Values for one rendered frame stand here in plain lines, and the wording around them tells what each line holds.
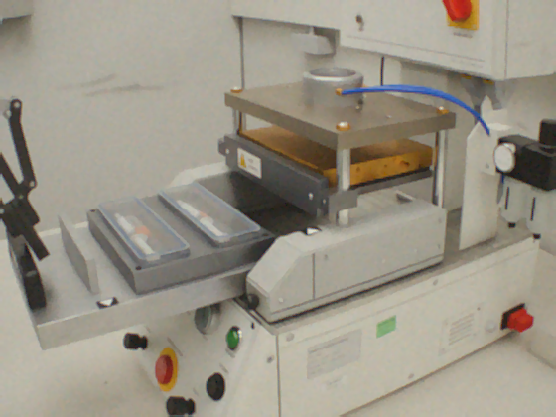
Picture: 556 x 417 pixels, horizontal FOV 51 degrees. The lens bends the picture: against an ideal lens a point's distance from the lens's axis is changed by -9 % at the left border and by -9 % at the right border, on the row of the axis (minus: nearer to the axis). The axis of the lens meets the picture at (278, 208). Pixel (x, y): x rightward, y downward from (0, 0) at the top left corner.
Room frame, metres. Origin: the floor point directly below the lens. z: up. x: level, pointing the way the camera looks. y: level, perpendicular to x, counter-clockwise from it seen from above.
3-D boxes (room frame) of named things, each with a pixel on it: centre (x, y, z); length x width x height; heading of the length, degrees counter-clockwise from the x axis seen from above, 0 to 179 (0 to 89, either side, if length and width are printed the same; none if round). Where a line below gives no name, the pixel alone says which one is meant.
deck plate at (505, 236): (0.81, -0.10, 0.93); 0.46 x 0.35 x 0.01; 120
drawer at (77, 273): (0.65, 0.17, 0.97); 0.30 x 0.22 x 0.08; 120
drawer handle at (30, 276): (0.59, 0.29, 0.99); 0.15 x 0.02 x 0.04; 30
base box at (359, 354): (0.77, -0.08, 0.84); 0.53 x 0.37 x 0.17; 120
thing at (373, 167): (0.79, -0.08, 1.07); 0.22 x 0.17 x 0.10; 30
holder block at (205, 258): (0.68, 0.13, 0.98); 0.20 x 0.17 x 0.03; 30
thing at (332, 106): (0.79, -0.11, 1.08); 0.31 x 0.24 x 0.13; 30
